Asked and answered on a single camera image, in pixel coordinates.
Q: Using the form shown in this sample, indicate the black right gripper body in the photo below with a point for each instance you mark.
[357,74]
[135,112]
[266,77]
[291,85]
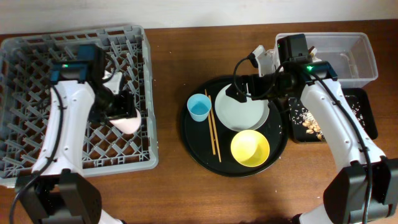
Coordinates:
[270,86]

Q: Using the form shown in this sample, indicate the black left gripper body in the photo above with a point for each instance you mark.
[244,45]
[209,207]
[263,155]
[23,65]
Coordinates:
[109,104]

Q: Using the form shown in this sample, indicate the pink plastic cup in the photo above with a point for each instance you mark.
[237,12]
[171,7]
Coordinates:
[128,125]

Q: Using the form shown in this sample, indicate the nut shells and rice waste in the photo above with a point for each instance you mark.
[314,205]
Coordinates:
[305,128]

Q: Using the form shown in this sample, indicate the grey round plate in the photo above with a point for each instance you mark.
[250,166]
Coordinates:
[240,116]

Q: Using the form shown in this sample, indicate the yellow plastic bowl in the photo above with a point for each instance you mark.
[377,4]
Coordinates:
[250,148]

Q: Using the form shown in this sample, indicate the wooden chopstick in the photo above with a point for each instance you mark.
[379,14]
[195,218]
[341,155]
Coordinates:
[215,134]
[211,128]

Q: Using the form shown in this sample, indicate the light blue plastic cup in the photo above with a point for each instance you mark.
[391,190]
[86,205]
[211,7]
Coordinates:
[199,106]

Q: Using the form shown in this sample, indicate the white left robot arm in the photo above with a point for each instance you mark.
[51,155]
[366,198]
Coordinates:
[56,191]

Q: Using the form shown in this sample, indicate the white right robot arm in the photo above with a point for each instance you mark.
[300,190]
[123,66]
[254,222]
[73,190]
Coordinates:
[365,188]

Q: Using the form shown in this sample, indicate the grey dishwasher rack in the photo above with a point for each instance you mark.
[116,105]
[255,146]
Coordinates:
[25,65]

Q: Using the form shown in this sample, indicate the black rectangular tray bin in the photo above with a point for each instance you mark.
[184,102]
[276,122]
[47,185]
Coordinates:
[372,131]

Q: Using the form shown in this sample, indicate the round black tray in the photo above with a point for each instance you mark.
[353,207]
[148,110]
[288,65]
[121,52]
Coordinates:
[197,141]

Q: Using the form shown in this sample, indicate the clear plastic bin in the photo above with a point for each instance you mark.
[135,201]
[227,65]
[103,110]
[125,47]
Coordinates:
[349,53]

